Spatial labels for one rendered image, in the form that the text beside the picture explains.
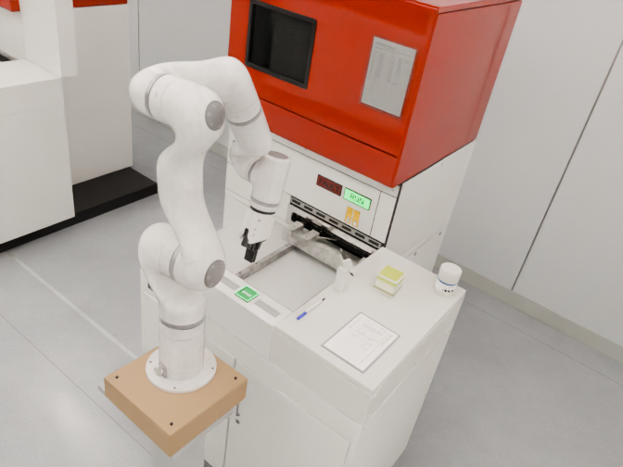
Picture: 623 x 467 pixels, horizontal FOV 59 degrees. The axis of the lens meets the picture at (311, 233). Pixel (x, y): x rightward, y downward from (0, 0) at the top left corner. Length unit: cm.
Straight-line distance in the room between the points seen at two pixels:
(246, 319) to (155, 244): 48
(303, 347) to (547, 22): 222
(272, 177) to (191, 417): 65
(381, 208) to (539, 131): 149
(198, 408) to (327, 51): 119
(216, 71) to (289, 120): 89
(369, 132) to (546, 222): 177
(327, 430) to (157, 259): 74
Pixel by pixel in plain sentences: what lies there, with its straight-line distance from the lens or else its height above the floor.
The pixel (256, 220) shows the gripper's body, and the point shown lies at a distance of 155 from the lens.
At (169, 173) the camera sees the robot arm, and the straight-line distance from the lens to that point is 121.
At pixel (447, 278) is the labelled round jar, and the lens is 188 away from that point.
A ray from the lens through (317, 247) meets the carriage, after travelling 214.
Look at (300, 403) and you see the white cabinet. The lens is 175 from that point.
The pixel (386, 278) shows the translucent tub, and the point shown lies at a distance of 180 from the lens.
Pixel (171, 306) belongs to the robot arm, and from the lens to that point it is 141.
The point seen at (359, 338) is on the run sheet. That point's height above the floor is 97.
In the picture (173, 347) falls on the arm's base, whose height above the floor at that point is 102.
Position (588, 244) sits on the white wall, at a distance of 344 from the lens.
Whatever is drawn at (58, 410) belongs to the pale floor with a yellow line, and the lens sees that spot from 272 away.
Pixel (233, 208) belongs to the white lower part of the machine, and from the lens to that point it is 253.
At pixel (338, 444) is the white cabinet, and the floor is 69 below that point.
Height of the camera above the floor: 208
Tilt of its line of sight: 33 degrees down
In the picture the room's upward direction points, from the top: 10 degrees clockwise
